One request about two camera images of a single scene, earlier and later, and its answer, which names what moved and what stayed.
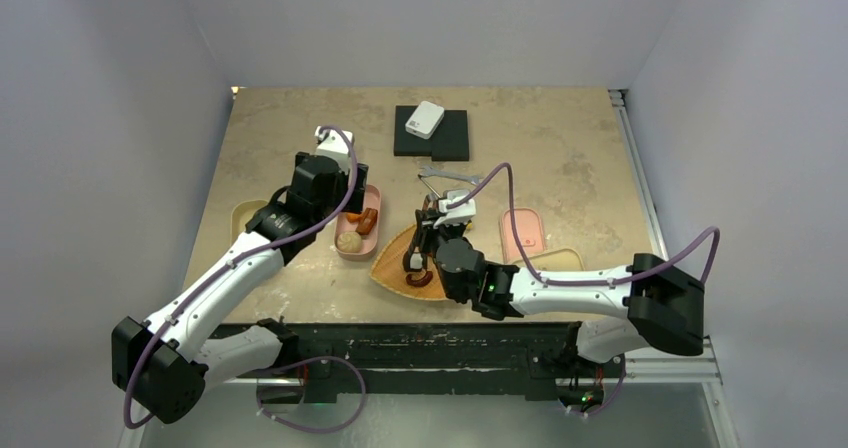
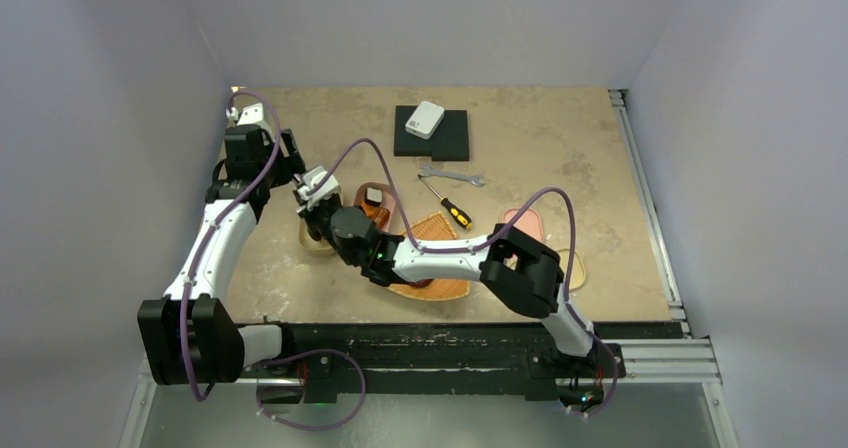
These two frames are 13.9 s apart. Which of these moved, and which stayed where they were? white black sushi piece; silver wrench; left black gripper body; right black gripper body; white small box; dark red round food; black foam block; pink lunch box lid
Moved: left black gripper body; white black sushi piece; right black gripper body
Stayed: white small box; dark red round food; black foam block; pink lunch box lid; silver wrench
